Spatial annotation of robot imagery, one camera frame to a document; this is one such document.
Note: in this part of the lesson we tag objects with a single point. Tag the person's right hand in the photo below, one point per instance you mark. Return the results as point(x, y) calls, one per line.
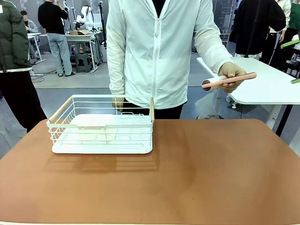
point(118, 103)

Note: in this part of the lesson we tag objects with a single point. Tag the person's left hand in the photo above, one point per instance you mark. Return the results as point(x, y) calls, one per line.
point(230, 69)

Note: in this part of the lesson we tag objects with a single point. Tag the pink lint roller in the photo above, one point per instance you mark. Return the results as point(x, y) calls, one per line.
point(248, 76)

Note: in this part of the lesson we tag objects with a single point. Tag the person's right forearm white sleeve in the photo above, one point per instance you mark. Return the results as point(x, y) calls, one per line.
point(116, 65)

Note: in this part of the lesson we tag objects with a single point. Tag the person's left forearm white sleeve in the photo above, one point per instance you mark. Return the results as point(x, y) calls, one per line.
point(211, 44)

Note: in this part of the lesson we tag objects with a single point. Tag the white side table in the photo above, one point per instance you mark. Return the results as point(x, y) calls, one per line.
point(262, 86)

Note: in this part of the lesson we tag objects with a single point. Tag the clear plastic bag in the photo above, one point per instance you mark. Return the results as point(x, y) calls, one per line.
point(207, 106)

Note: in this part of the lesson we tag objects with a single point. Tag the person in black coat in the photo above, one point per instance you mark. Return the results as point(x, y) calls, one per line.
point(255, 25)

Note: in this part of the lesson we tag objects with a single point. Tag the grey plastic stool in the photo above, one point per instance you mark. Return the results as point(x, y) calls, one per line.
point(83, 62)

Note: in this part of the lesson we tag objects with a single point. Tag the person in white jacket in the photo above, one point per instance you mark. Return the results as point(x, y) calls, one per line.
point(145, 51)

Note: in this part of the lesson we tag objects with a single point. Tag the green flat board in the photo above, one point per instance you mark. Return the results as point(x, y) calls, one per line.
point(290, 43)

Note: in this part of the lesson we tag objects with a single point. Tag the small green object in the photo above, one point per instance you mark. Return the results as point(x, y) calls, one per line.
point(295, 81)

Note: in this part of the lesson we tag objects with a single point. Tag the white background desk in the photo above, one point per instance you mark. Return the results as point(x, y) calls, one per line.
point(79, 36)

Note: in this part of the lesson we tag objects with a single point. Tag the black background stand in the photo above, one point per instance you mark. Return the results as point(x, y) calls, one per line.
point(102, 25)

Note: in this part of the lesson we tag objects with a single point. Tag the cardboard box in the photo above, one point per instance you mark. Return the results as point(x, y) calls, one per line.
point(79, 32)

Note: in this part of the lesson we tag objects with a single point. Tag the person in white and green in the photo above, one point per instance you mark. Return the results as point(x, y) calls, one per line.
point(294, 14)

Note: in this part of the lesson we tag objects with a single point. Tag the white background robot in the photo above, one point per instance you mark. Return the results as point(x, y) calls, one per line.
point(85, 17)

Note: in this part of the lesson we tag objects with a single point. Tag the person in black top, jeans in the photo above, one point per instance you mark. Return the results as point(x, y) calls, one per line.
point(52, 21)

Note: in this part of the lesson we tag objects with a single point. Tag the small white desk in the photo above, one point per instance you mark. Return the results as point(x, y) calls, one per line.
point(34, 35)

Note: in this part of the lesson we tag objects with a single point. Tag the seated person in grey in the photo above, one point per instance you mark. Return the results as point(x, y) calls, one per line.
point(31, 25)

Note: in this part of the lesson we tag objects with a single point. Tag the person in green jacket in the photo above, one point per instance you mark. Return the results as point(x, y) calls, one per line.
point(14, 47)

